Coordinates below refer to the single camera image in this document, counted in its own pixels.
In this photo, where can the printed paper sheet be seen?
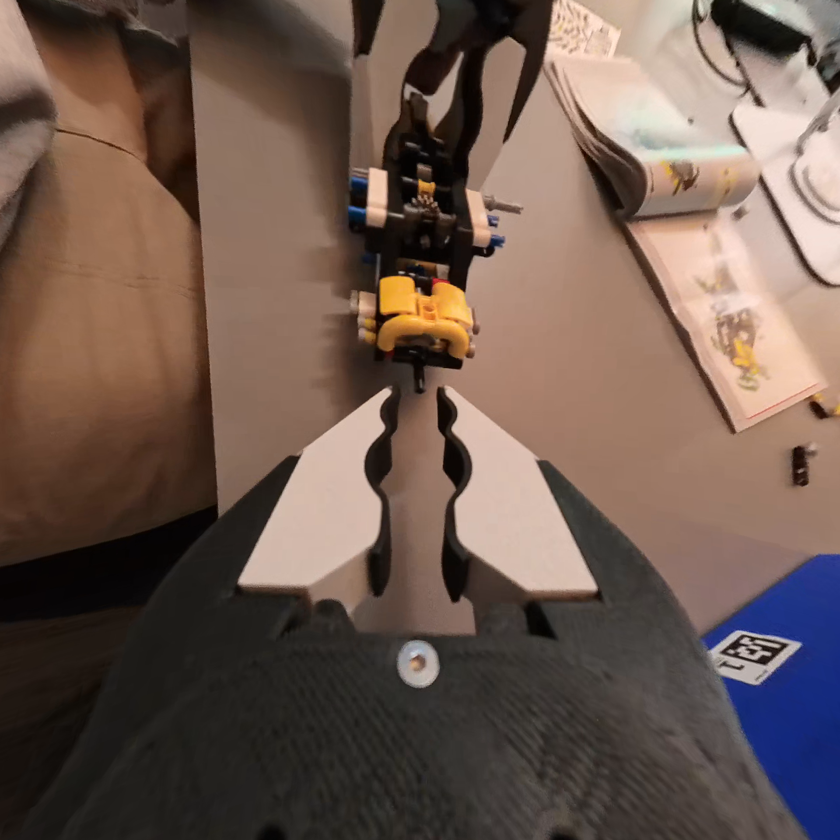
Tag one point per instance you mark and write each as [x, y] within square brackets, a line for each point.
[584, 26]

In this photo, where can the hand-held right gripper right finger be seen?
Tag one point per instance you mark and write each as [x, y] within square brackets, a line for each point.
[518, 525]

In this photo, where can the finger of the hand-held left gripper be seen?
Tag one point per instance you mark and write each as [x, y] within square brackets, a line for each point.
[397, 39]
[500, 85]

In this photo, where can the white tray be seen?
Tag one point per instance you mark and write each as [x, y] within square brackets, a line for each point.
[774, 157]

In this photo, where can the black chair seat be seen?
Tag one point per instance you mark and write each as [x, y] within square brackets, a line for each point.
[79, 571]

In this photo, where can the small black yellow lego piece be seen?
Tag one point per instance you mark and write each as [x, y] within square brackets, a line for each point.
[823, 408]

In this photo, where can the blue mat with printed tag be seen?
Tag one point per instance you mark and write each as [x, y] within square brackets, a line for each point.
[800, 754]

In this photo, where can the open lego instruction booklet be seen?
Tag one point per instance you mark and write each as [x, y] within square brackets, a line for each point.
[689, 118]

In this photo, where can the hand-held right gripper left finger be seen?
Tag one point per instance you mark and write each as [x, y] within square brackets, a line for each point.
[308, 525]

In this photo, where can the black and yellow lego model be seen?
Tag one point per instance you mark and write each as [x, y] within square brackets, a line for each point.
[420, 308]

